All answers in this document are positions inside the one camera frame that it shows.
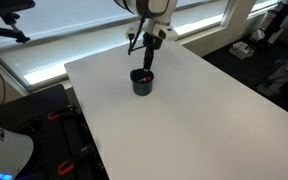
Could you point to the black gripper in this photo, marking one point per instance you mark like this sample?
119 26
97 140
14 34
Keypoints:
154 43

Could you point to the red and white marker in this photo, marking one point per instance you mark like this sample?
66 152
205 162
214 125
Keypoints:
144 80

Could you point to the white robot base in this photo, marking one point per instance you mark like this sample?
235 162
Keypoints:
15 152

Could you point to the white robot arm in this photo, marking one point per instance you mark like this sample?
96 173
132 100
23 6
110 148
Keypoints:
155 21

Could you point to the dark blue mug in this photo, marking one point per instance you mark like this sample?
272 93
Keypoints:
141 89

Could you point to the white device on floor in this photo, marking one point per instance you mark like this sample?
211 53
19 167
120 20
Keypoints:
241 50

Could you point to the background robot stand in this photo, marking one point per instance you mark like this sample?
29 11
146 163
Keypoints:
279 23

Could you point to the black side table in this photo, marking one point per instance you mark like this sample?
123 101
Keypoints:
54 141

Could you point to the upper orange-handled clamp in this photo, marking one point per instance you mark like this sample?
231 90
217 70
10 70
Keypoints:
69 110

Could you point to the orange-handled clamp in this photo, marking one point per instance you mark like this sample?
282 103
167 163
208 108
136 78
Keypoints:
69 164
69 110

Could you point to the lower orange-handled clamp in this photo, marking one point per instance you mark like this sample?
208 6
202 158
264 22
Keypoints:
69 164

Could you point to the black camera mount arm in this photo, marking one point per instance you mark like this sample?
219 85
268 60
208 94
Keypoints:
8 13

